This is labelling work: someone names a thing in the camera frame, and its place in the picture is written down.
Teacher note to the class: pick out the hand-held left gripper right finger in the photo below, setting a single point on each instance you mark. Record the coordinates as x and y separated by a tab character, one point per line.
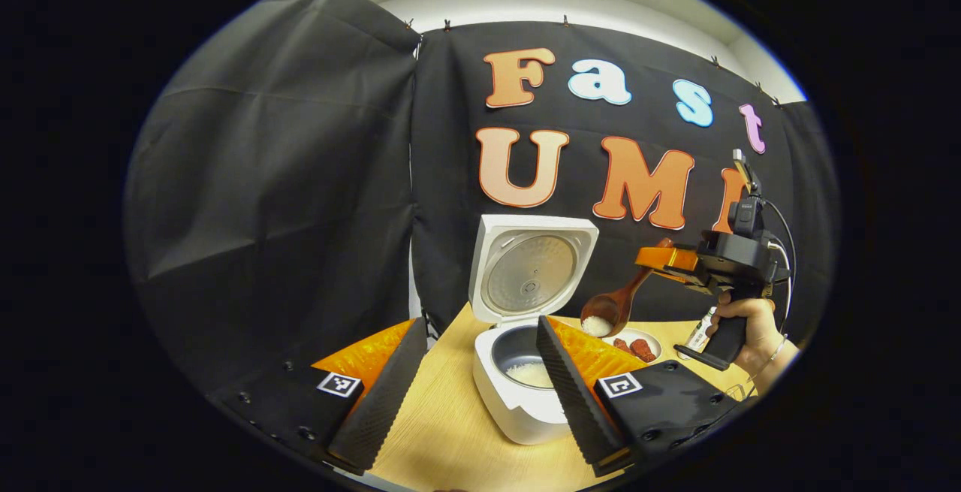
574	402

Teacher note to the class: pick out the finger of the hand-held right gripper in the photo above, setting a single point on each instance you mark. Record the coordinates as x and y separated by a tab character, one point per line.
668	259

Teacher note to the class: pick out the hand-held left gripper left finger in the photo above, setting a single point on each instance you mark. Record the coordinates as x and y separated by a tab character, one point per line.
387	402

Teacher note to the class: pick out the white rice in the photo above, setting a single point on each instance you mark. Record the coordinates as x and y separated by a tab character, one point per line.
529	375
597	326

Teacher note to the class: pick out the brown wooden spoon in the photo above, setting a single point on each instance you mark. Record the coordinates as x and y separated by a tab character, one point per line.
623	300

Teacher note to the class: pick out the white rice cooker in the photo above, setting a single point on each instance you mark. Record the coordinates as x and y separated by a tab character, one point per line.
525	282

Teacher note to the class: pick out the red meat piece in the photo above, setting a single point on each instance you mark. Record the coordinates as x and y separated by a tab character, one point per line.
643	350
622	345

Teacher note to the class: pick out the small white bottle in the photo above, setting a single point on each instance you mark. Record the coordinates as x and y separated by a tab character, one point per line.
702	330

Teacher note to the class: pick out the white plate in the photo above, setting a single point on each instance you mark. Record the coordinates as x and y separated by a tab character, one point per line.
649	338

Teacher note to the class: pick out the black backdrop cloth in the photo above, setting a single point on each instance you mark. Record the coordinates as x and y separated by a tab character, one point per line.
285	199

